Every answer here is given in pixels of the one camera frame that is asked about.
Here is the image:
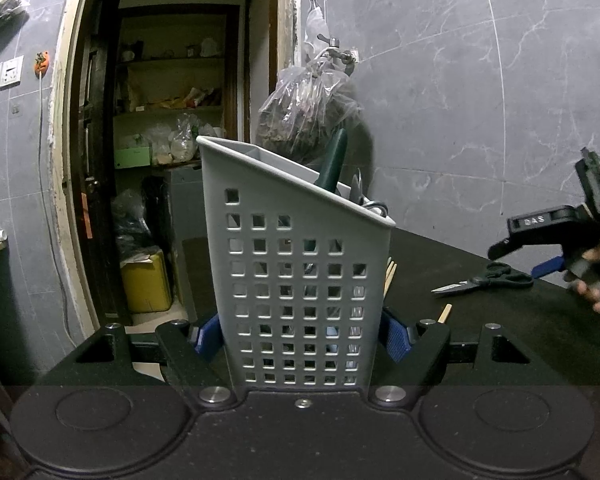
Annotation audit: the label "long wooden chopstick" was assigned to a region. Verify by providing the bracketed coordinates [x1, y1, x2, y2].
[438, 304, 453, 324]

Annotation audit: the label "white perforated utensil basket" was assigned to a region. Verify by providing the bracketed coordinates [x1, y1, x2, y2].
[198, 136, 394, 390]

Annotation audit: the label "metal fork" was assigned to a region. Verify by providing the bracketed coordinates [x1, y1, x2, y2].
[349, 168, 364, 206]

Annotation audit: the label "green handled knife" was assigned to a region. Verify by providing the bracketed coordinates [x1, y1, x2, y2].
[314, 128, 348, 193]

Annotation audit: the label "person right hand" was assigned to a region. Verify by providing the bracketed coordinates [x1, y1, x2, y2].
[569, 244, 600, 313]

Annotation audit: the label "green box on shelf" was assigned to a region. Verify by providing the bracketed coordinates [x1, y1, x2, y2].
[114, 146, 151, 169]

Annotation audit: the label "hanging plastic bag dark contents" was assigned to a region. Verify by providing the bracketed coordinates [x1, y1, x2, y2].
[256, 60, 362, 165]

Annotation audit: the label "wall tap fixture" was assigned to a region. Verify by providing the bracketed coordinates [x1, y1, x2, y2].
[317, 34, 358, 76]

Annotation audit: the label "orange wall hook ornament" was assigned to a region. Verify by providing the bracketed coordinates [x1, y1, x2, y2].
[33, 51, 50, 79]

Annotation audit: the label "white wall switch plate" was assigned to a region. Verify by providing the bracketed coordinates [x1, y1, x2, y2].
[0, 55, 23, 89]

